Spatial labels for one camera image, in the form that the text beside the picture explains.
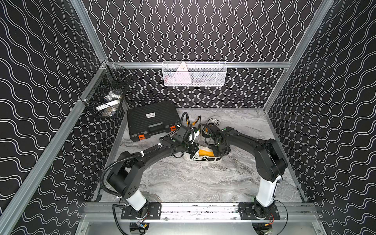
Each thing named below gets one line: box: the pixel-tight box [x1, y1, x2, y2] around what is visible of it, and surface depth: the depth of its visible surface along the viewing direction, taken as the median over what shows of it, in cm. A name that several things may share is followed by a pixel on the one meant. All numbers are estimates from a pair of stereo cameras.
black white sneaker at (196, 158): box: [182, 144, 223, 165], surface depth 89 cm
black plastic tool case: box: [126, 100, 181, 142], surface depth 105 cm
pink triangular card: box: [171, 61, 192, 84], surface depth 92 cm
